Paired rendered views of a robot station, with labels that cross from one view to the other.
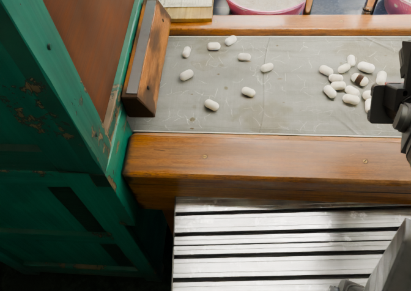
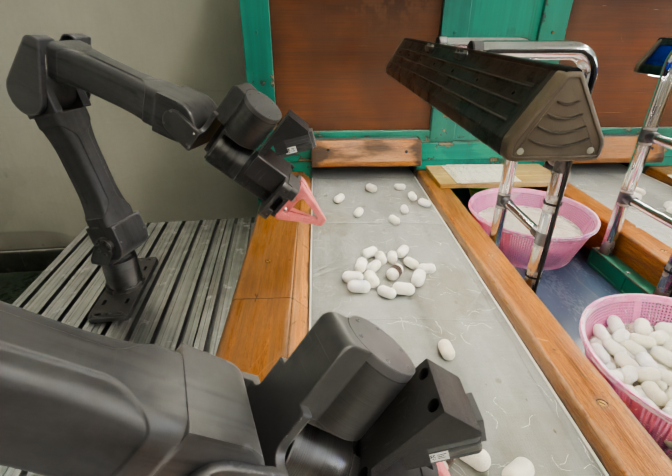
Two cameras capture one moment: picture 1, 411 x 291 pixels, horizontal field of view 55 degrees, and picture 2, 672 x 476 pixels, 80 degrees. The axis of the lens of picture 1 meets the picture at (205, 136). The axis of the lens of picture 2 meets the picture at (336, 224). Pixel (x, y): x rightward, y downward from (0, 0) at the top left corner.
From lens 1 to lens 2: 102 cm
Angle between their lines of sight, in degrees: 61
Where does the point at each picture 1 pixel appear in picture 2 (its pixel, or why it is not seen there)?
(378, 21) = (511, 284)
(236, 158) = not seen: hidden behind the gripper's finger
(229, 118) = (328, 209)
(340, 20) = (492, 255)
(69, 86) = (257, 64)
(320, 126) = (323, 251)
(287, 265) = (194, 264)
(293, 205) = not seen: hidden behind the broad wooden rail
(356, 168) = (260, 255)
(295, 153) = (281, 226)
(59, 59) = (260, 46)
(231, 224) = (238, 238)
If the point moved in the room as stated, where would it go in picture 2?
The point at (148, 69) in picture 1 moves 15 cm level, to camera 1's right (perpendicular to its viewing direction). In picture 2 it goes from (344, 146) to (358, 164)
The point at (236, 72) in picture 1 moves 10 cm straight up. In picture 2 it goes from (385, 210) to (387, 170)
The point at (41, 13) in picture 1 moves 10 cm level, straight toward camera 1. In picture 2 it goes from (262, 16) to (222, 16)
